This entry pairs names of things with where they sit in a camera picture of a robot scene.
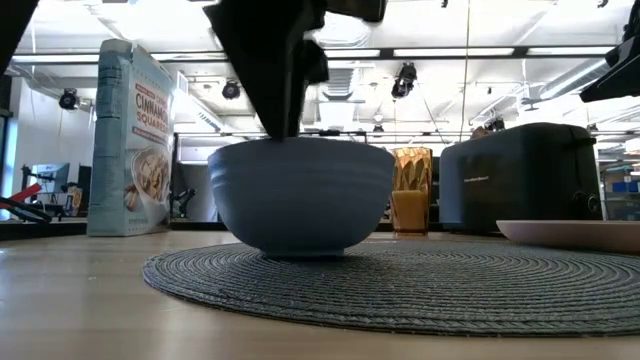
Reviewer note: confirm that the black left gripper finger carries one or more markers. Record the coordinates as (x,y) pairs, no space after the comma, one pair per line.
(275,80)
(316,62)

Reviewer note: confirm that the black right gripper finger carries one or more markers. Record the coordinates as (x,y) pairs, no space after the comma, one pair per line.
(617,80)

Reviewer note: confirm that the blue bowl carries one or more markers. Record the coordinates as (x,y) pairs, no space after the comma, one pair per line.
(300,195)

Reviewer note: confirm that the toast slice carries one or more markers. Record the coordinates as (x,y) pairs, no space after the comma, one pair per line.
(479,133)

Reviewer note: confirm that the pink plate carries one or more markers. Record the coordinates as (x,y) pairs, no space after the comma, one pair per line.
(575,235)

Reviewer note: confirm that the light blue cereal box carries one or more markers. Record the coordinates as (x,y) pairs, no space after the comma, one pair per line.
(130,150)

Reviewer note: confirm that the amber faceted tumbler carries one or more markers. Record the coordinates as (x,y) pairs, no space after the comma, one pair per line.
(411,210)

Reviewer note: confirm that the black ceiling spotlight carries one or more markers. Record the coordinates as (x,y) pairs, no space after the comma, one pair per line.
(404,80)
(69,99)
(231,90)

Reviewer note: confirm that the background storage shelf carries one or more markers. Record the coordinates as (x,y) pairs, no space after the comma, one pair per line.
(622,190)

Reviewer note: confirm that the black toaster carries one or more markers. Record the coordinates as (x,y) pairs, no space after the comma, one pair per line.
(520,180)

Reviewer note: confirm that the background computer monitor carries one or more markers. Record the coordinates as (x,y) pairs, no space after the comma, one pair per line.
(50,177)

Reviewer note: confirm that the round grey woven placemat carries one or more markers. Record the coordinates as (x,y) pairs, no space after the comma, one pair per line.
(400,295)

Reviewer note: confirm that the red background equipment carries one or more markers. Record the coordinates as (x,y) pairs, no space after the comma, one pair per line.
(22,195)

